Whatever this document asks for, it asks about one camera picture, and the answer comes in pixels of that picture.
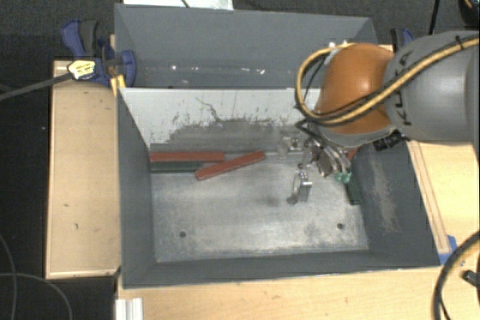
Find grey metal bin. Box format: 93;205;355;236
113;2;442;290

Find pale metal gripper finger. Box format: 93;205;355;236
286;169;314;205
277;136;305;157

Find red-brown flat block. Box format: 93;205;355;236
194;149;267;182
149;150;227;163

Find black cylinder on white bracket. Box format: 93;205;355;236
373;135;405;153

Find pale wood board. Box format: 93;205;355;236
44;59;123;280

